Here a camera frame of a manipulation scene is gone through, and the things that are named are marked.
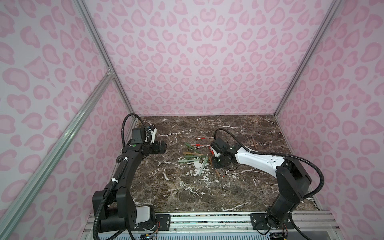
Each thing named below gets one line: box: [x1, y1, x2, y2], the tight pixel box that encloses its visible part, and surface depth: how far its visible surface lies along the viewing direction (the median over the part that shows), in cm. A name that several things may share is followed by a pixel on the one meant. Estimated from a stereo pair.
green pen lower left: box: [178, 159, 200, 163], surface depth 97 cm
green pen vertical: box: [199, 156, 209, 176], surface depth 95 cm
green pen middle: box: [184, 155, 207, 158], surface depth 99 cm
